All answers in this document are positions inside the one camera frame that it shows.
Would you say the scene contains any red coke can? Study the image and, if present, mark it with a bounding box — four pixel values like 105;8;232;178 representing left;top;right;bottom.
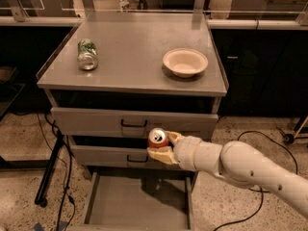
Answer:
147;128;168;148

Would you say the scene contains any wheeled cart leg right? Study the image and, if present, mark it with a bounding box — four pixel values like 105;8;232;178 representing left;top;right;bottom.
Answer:
278;115;308;144

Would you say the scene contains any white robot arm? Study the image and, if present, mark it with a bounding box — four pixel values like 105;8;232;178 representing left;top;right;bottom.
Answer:
147;128;308;218

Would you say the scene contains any black stand leg with wheel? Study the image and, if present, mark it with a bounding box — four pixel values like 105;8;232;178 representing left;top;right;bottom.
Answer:
35;131;64;208

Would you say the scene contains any green soda can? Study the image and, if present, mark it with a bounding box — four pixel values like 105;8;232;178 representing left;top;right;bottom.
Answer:
77;38;98;70

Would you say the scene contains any grey top drawer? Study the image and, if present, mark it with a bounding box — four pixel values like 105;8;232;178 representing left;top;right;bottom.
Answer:
51;107;218;140

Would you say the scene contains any grey open bottom drawer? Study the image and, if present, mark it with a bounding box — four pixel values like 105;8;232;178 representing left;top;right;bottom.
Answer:
67;168;194;231

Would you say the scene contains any white horizontal rail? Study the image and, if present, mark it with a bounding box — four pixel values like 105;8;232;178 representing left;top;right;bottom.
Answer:
0;15;308;31

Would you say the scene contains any black floor cable right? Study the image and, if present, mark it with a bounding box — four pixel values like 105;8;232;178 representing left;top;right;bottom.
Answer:
210;130;299;231

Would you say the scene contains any black floor cables left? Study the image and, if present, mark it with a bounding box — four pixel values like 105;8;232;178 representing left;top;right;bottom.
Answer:
36;113;77;231

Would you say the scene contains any black middle drawer handle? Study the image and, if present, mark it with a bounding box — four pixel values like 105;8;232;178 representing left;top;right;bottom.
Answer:
126;155;148;164

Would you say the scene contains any grey middle drawer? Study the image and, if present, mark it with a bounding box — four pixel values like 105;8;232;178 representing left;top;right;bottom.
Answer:
70;136;181;170

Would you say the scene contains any clear water bottle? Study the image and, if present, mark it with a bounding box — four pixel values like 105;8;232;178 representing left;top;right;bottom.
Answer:
119;0;130;12

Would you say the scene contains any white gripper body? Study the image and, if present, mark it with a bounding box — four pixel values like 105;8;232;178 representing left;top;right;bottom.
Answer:
173;136;203;171

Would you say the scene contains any black drawer handle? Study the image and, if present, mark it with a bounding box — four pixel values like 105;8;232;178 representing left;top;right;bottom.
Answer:
120;119;147;128
126;155;148;164

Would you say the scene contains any black top drawer handle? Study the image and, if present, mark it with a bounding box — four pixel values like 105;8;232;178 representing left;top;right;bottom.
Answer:
120;119;147;128

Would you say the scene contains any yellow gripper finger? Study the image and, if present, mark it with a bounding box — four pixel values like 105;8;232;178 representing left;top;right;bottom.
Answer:
147;146;177;165
167;131;184;145

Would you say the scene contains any grey metal drawer cabinet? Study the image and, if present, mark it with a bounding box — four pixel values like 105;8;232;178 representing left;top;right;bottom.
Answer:
36;11;229;231

